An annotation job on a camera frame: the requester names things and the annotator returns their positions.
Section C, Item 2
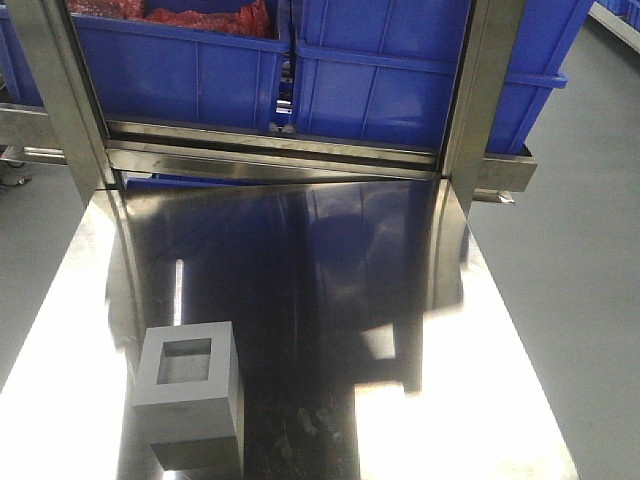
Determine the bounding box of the blue bin far left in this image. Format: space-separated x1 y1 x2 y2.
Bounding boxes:
1 3 43 107

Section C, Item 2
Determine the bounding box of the stainless steel shelf frame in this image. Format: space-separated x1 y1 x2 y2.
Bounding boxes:
1 1 525 210

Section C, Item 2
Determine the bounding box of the red bubble wrap material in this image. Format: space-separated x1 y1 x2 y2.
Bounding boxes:
66 1 272 38

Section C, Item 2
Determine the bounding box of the gray hollow cube base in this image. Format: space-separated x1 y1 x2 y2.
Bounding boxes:
131 322 244 479

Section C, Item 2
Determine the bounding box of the blue bin with red contents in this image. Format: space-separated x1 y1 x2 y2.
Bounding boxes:
72 1 290 130

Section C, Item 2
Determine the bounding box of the blue plastic bin right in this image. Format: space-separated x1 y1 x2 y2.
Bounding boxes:
291 1 590 154

